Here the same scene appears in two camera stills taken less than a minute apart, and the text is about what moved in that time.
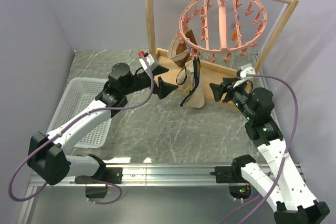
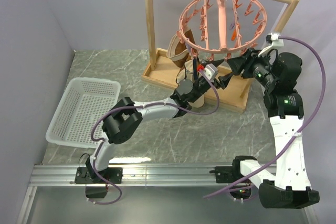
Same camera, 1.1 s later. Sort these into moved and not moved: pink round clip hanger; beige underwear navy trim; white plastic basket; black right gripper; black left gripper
Moved: black right gripper; black left gripper
Not moved: pink round clip hanger; beige underwear navy trim; white plastic basket
